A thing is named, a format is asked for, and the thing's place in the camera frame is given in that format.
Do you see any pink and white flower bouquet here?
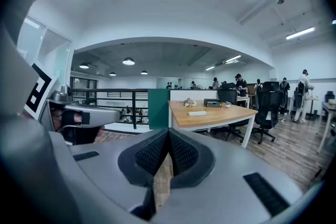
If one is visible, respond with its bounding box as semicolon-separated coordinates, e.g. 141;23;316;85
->
183;97;197;108

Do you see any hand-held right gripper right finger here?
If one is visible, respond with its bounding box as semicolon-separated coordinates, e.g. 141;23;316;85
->
154;128;303;224

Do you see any black box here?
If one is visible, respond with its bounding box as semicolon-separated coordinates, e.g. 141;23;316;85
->
203;98;223;109

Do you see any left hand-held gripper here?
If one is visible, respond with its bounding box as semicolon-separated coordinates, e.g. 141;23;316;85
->
23;62;121;145

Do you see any white side table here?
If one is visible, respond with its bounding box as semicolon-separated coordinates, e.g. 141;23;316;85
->
317;101;336;155

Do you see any grey gripper camera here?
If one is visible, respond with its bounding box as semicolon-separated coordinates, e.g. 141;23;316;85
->
50;84;74;103

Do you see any white partition panel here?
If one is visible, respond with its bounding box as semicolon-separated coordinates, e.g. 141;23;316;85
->
170;89;219;102

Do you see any black metal railing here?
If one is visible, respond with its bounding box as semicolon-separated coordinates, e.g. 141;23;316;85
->
71;88;149;130

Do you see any person's left hand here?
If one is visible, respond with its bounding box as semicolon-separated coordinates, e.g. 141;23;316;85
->
51;109;106;145

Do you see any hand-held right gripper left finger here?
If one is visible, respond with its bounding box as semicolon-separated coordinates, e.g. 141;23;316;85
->
69;128;169;220

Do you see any wooden desk with white legs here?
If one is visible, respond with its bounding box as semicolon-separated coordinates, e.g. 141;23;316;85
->
167;100;259;149

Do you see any green partition panel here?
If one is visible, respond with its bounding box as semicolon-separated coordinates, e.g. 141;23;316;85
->
147;89;171;131

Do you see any black office chair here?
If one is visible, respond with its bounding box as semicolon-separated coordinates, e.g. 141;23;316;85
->
217;88;249;141
262;81;280;92
252;90;285;145

